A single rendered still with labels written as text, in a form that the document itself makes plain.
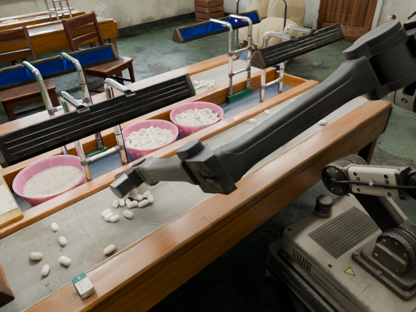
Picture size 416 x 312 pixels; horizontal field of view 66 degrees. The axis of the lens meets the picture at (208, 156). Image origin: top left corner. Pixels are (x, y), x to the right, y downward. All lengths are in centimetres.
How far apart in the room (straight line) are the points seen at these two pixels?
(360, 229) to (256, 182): 53
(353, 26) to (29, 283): 550
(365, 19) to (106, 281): 534
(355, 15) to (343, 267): 484
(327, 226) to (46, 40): 316
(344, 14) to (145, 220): 520
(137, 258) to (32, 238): 37
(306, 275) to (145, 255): 71
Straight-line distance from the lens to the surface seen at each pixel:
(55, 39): 379
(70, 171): 142
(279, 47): 146
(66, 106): 113
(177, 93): 110
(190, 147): 62
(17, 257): 114
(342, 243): 142
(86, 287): 92
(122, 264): 96
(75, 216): 118
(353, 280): 132
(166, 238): 99
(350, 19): 585
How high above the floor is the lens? 150
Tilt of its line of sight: 35 degrees down
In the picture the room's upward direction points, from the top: 3 degrees counter-clockwise
